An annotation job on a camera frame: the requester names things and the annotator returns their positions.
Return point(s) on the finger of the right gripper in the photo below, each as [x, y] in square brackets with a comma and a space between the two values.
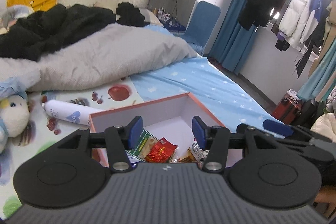
[277, 129]

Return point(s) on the white spray bottle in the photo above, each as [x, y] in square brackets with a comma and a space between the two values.
[70, 112]

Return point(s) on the grey duvet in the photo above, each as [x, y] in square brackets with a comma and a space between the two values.
[108, 55]

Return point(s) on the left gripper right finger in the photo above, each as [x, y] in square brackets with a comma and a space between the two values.
[215, 139]

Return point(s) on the person's right hand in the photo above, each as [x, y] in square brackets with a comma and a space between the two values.
[327, 194]

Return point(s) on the small black garment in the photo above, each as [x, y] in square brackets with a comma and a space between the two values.
[129, 15]

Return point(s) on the red suitcase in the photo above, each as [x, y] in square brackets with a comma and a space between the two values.
[288, 108]

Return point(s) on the blue star bed sheet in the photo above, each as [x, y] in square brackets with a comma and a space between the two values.
[228, 101]

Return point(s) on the white blue plush duck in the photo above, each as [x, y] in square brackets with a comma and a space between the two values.
[14, 117]

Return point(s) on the blue chair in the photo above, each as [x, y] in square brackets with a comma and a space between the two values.
[201, 25]

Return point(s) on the green-white snack bag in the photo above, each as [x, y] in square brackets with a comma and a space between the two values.
[145, 142]

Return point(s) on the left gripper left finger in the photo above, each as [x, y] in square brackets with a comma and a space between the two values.
[118, 139]

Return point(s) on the silver printed snack bag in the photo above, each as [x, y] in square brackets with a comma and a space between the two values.
[198, 153]

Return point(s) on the pink open gift box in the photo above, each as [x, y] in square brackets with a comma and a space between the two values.
[168, 118]

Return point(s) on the fruit print bed sheet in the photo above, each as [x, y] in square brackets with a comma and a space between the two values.
[43, 131]

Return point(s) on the black clothing pile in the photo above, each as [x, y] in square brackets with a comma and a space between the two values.
[45, 32]

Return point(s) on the white puffer jacket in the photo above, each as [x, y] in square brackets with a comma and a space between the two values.
[298, 23]

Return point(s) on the light blue paper bag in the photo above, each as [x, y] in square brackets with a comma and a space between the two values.
[12, 86]

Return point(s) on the blue curtain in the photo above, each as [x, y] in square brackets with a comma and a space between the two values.
[233, 43]

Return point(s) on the red foil snack packet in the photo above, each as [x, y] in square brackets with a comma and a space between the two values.
[161, 152]

